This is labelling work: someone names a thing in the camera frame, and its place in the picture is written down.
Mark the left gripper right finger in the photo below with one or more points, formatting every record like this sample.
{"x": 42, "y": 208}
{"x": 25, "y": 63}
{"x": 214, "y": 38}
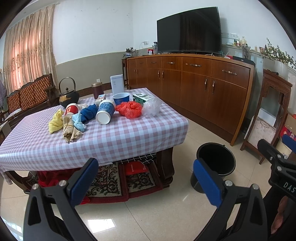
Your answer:
{"x": 240, "y": 213}

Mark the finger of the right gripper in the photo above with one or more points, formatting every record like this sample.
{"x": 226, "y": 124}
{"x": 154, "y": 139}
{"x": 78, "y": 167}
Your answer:
{"x": 289, "y": 142}
{"x": 270, "y": 152}

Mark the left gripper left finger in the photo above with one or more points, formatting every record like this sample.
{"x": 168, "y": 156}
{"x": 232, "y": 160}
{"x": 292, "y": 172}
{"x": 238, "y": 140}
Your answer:
{"x": 50, "y": 212}

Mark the beige cloth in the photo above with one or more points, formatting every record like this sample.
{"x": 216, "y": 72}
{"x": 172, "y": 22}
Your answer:
{"x": 69, "y": 131}

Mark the yellow cloth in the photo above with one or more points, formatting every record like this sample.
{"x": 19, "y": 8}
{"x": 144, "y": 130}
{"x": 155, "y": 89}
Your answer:
{"x": 56, "y": 123}

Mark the light blue cloth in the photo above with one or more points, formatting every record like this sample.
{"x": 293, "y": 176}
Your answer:
{"x": 77, "y": 121}

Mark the red white paper cup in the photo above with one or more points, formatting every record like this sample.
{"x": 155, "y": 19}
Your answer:
{"x": 71, "y": 109}

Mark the blue white paper cup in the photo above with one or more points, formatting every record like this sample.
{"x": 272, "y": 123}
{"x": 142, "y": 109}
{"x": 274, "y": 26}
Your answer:
{"x": 105, "y": 111}

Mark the pink milk carton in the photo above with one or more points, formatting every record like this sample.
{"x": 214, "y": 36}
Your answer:
{"x": 99, "y": 99}

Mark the clear plastic bag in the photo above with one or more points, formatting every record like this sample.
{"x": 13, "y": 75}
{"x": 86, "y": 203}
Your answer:
{"x": 151, "y": 107}

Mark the red plastic bag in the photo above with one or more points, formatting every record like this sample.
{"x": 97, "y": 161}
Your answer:
{"x": 129, "y": 109}

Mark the blue plastic bowl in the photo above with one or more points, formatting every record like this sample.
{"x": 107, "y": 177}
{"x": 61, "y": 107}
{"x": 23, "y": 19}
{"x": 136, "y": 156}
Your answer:
{"x": 121, "y": 97}

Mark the green white carton box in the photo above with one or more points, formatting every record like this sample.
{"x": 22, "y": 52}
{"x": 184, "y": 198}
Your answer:
{"x": 141, "y": 98}

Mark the white tissue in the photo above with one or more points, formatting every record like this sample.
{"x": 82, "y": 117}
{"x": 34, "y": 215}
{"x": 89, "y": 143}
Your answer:
{"x": 82, "y": 106}

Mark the black trash bucket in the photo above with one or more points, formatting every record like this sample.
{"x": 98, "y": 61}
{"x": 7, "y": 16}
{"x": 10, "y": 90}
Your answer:
{"x": 218, "y": 158}

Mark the person's right hand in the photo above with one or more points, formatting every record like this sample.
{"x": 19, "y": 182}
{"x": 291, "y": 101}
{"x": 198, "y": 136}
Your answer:
{"x": 279, "y": 217}

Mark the red gift box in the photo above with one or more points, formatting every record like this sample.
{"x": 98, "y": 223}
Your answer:
{"x": 286, "y": 131}

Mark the pink floral framed panel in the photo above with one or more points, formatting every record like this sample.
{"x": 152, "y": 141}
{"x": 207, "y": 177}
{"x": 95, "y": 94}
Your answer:
{"x": 261, "y": 130}

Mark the carved wooden side stand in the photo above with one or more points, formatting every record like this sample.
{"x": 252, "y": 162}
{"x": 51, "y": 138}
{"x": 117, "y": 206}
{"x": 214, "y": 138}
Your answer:
{"x": 272, "y": 107}

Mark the patterned red rug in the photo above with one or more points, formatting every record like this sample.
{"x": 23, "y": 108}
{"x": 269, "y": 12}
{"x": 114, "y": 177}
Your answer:
{"x": 119, "y": 182}

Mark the wooden sideboard cabinet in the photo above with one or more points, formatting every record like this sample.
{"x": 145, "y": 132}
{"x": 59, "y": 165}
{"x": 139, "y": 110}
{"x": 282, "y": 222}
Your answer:
{"x": 212, "y": 91}

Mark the dark wooden table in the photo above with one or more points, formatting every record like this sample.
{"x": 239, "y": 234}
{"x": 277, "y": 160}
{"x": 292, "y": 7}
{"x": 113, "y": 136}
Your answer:
{"x": 163, "y": 162}

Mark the checkered tablecloth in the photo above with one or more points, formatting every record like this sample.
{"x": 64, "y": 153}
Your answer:
{"x": 31, "y": 147}

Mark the black cast iron teapot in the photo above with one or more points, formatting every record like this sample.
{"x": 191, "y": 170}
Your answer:
{"x": 69, "y": 96}

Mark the wooden bench sofa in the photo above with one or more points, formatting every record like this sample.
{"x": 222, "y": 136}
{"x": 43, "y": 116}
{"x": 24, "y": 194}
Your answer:
{"x": 31, "y": 98}

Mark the dark red tea canister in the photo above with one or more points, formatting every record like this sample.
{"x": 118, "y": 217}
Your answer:
{"x": 97, "y": 89}

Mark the black flat television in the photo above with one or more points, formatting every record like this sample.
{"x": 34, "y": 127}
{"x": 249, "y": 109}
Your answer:
{"x": 197, "y": 30}

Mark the white rectangular tin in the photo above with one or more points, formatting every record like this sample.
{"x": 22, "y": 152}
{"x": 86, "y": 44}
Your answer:
{"x": 117, "y": 84}

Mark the pink patterned curtain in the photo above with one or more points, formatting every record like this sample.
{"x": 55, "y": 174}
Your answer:
{"x": 28, "y": 50}

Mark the potted plant on sideboard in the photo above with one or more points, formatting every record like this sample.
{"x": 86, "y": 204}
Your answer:
{"x": 130, "y": 52}

